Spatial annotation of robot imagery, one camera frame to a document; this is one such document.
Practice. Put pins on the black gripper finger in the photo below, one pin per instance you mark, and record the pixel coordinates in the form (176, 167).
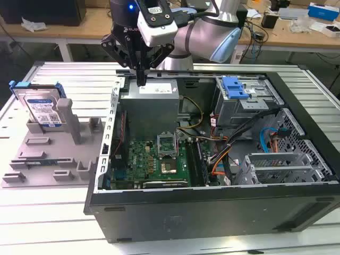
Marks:
(159, 55)
(117, 47)

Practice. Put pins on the hard disk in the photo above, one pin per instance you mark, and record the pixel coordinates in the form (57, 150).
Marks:
(40, 106)

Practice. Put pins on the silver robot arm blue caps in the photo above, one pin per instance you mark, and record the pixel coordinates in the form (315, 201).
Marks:
(202, 34)

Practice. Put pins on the grey disk bay cage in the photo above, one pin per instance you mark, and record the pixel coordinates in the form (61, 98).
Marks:
(279, 159)

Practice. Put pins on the wooden desk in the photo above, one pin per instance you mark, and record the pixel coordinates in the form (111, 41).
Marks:
(87, 30)

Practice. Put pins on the grey power supply unit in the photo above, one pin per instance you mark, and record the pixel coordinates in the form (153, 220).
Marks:
(148, 111)

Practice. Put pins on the large black box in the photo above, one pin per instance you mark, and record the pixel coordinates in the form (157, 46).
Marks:
(42, 10)

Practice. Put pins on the blue drive cage latch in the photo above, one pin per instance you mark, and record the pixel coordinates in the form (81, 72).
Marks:
(233, 87)

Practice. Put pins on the crumpled clear plastic bag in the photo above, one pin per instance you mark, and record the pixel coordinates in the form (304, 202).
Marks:
(33, 25)

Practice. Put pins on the grey optical drive cage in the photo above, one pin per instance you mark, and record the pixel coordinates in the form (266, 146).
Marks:
(239, 111)

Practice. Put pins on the green motherboard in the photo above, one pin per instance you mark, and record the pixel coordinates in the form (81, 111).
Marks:
(140, 159)

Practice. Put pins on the black RAM slot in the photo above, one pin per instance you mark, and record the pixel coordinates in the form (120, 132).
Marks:
(191, 162)

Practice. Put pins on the CPU socket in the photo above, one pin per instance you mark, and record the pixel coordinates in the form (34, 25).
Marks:
(169, 168)

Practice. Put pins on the black RAM stick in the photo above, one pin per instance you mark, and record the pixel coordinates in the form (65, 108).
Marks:
(202, 162)

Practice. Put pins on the small black cube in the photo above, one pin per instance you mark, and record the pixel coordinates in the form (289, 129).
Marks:
(269, 20)

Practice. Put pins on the grey parts rack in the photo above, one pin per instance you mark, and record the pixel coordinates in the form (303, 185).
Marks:
(53, 148)

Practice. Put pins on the black graphics card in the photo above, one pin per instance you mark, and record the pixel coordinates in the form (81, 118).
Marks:
(164, 184)

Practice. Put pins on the green RAM stick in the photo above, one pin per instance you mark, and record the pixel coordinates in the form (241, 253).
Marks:
(40, 162)

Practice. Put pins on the flat grey box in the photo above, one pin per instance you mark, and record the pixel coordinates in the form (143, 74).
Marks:
(292, 13)

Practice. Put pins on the clear plastic wrapping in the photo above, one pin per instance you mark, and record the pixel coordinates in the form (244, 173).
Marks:
(300, 25)

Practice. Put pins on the black PC case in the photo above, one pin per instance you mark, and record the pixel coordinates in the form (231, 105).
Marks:
(186, 217)

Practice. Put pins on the blue cardboard box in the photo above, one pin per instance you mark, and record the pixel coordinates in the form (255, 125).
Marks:
(322, 12)

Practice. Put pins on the white open box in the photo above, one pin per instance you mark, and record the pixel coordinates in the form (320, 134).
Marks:
(330, 30)

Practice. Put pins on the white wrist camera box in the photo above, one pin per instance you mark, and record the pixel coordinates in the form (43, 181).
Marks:
(156, 29)

